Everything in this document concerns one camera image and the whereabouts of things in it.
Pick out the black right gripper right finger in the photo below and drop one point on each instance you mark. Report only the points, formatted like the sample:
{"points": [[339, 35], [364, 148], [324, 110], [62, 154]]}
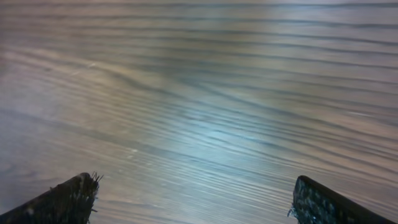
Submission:
{"points": [[314, 203]]}

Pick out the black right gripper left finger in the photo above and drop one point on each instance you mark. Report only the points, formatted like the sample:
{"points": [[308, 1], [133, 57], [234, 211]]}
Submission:
{"points": [[68, 203]]}

